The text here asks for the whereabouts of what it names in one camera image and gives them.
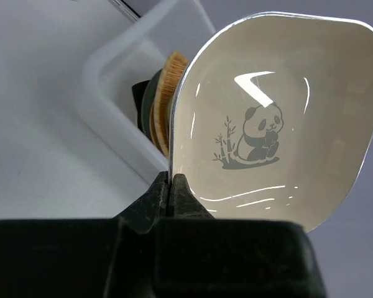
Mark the cream panda dish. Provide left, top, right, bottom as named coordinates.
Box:
left=169, top=11, right=373, bottom=231

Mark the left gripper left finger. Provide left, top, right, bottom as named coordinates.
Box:
left=115, top=171, right=168, bottom=234

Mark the white plastic bin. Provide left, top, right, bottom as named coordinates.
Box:
left=76, top=1, right=215, bottom=184

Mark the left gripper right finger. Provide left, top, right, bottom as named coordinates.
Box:
left=168, top=174, right=214, bottom=219

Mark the woven bamboo basket plate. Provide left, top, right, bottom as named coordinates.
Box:
left=149, top=51, right=189, bottom=159

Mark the blue-grey round plate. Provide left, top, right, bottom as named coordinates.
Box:
left=140, top=69, right=162, bottom=141

